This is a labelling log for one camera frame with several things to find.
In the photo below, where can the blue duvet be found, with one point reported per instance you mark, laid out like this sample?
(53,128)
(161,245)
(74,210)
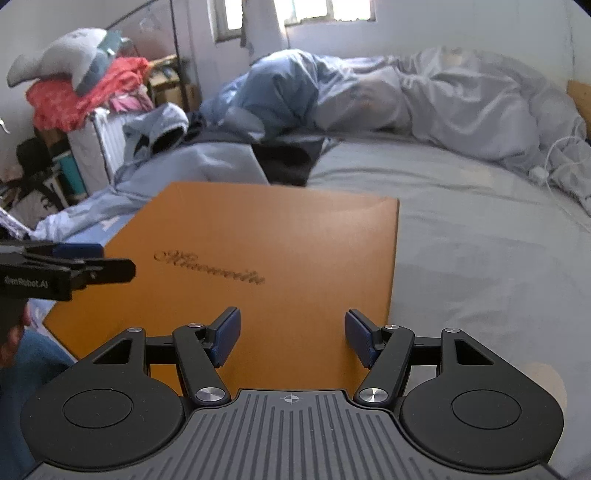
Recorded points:
(272,92)

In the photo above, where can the orange box lid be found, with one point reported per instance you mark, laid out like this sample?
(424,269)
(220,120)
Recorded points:
(258,240)

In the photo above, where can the light blue hooded jacket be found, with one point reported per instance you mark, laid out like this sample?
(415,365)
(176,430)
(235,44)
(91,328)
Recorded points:
(147,124)

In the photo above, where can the red cloth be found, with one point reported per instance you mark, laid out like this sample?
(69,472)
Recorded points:
(55,106)

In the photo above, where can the grey plush toy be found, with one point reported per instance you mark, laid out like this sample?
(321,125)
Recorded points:
(69,55)

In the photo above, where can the brown cardboard box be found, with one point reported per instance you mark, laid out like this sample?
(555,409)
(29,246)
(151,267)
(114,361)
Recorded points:
(171,85)

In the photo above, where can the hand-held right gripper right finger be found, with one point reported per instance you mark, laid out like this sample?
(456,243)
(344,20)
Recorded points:
(360,337)

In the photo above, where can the person's leg in jeans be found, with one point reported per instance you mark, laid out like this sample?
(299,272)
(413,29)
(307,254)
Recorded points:
(27,392)

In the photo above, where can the black clothes rack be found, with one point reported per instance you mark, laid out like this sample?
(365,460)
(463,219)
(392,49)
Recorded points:
(174,27)

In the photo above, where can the teal storage box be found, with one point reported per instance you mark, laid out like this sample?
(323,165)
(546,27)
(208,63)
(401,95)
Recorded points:
(71,177)

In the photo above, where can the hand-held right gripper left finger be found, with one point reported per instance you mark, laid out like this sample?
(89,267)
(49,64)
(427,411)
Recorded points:
(226,337)

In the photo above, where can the window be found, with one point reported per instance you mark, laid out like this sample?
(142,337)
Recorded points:
(323,11)

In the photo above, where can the dark cloth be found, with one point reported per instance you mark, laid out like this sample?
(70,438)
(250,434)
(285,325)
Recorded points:
(286,161)

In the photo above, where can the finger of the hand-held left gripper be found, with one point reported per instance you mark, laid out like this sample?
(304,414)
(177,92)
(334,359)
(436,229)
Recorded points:
(111,270)
(76,251)

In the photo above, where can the person's left hand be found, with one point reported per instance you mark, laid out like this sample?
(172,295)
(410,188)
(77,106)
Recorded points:
(21,330)

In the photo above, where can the white curtain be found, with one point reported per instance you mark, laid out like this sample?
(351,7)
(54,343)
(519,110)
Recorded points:
(263,23)

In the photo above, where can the pink cloth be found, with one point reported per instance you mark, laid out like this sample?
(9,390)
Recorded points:
(129,101)

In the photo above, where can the grey duvet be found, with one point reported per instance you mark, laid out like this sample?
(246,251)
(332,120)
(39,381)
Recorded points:
(461,106)

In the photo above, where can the grey hooded garment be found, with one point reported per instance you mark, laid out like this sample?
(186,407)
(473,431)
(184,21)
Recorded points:
(198,161)

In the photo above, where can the wooden headboard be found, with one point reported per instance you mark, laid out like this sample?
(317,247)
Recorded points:
(581,104)

